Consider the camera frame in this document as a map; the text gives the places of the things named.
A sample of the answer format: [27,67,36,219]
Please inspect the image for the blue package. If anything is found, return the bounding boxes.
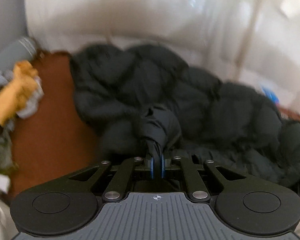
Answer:
[261,87,280,105]

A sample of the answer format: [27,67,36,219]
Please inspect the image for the yellow cloth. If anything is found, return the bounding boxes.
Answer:
[0,61,38,127]

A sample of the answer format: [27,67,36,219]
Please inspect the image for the black puffer jacket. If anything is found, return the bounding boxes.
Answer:
[69,44,300,195]

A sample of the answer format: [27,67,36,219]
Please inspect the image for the grey ribbed sleeve garment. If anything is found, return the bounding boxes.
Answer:
[0,37,38,91]

